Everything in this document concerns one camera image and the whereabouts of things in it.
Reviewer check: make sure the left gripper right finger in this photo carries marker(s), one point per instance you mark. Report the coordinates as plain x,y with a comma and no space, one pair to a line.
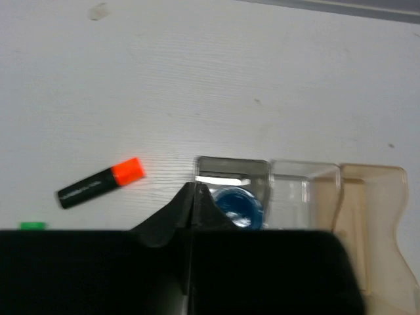
206,214

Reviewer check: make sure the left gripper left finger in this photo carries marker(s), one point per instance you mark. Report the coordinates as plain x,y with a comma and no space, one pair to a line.
159,229

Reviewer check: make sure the blue tape roll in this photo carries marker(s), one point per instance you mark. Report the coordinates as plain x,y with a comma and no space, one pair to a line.
240,206

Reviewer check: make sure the orange cap highlighter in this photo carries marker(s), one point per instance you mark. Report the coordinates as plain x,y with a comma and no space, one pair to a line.
101,183

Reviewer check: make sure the green cap highlighter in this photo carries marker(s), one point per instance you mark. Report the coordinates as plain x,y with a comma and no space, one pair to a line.
32,225

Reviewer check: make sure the grey transparent container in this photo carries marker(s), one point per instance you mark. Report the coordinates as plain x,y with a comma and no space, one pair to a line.
250,174

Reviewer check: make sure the clear transparent container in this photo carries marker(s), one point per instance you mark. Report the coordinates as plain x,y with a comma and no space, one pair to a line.
304,195

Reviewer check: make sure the amber transparent container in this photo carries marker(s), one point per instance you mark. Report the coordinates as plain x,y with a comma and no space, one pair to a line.
374,199

